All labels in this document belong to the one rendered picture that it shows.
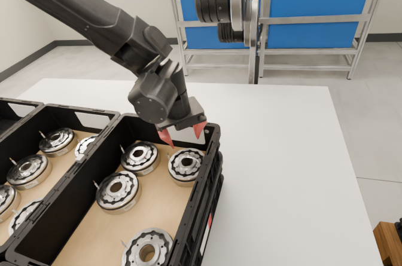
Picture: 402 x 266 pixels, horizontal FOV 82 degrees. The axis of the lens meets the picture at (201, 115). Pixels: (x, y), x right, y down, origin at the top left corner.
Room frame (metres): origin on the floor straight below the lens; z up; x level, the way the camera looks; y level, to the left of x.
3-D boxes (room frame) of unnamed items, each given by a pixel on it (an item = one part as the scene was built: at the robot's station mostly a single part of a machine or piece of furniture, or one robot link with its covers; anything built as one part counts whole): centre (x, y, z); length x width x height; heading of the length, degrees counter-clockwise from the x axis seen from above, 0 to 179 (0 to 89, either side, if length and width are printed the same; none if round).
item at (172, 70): (0.39, 0.05, 1.11); 0.07 x 0.06 x 0.07; 162
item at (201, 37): (2.21, -0.31, 0.60); 0.72 x 0.03 x 0.56; 71
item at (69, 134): (0.56, 0.46, 0.86); 0.10 x 0.10 x 0.01
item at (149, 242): (0.18, 0.14, 0.86); 0.05 x 0.05 x 0.01
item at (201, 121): (0.40, 0.03, 0.98); 0.07 x 0.07 x 0.09; 17
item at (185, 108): (0.39, 0.05, 1.05); 0.10 x 0.07 x 0.07; 107
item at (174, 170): (0.38, 0.05, 0.86); 0.10 x 0.10 x 0.01
